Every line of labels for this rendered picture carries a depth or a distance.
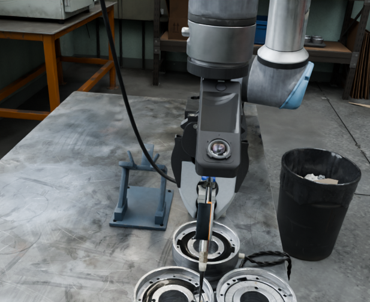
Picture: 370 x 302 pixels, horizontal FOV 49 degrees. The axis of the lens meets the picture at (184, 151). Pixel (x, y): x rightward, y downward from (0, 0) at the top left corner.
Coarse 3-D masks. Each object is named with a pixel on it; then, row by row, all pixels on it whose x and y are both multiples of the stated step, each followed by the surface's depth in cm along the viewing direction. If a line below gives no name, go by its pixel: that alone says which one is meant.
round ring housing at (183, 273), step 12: (144, 276) 55; (156, 276) 57; (168, 276) 57; (180, 276) 57; (192, 276) 57; (144, 288) 55; (168, 288) 55; (180, 288) 55; (204, 288) 56; (156, 300) 53; (168, 300) 56; (180, 300) 56; (192, 300) 54; (204, 300) 54
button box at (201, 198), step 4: (200, 180) 78; (216, 184) 77; (200, 188) 76; (204, 188) 76; (212, 188) 75; (200, 192) 74; (204, 192) 74; (212, 192) 75; (200, 196) 74; (204, 196) 74; (212, 196) 74; (200, 200) 74; (204, 200) 74; (212, 200) 74; (188, 212) 76; (224, 212) 75; (220, 216) 76; (224, 216) 75
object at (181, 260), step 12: (180, 228) 65; (192, 228) 67; (216, 228) 68; (228, 228) 66; (192, 240) 65; (216, 240) 65; (180, 252) 60; (192, 252) 62; (216, 252) 62; (180, 264) 61; (192, 264) 59; (216, 264) 59; (228, 264) 60; (204, 276) 59; (216, 276) 61
